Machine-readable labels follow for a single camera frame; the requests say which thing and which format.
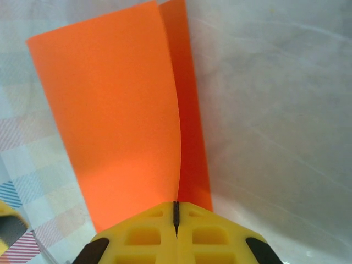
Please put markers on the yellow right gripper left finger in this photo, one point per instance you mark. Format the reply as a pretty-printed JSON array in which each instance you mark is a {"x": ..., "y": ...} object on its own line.
[{"x": 143, "y": 239}]

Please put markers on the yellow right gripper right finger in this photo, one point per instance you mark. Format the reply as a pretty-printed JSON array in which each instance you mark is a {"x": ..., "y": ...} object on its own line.
[{"x": 214, "y": 239}]

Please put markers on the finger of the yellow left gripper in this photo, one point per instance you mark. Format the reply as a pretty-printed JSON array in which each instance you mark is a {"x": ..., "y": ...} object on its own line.
[{"x": 11, "y": 228}]

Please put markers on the orange paper sheet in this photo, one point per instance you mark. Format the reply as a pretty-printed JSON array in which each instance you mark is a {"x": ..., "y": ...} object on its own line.
[{"x": 110, "y": 110}]

